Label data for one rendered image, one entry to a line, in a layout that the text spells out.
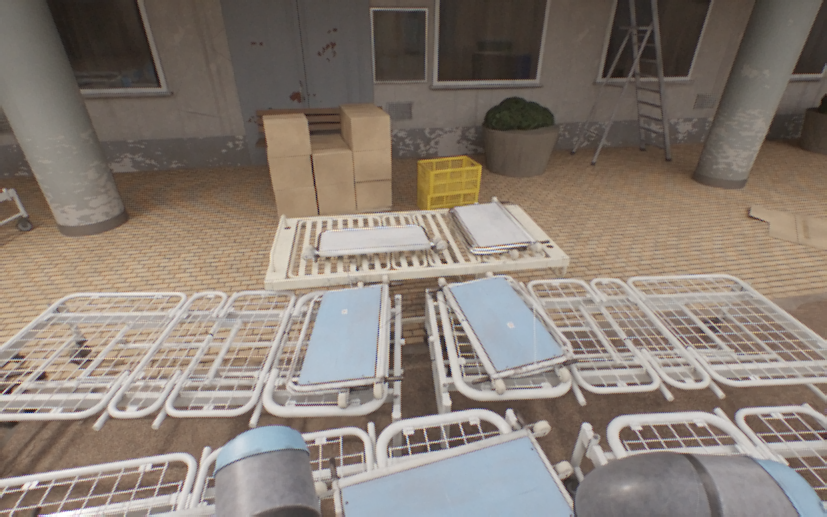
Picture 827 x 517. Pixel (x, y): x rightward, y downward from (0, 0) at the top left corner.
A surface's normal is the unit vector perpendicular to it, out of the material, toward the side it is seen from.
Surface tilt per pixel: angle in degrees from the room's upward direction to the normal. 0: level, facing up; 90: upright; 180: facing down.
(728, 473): 5
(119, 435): 0
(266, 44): 90
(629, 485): 45
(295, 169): 90
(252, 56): 90
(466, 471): 3
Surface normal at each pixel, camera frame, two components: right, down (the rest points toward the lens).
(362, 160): 0.28, 0.48
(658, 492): -0.54, -0.55
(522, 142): -0.15, 0.65
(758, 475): 0.00, -0.90
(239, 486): -0.31, -0.75
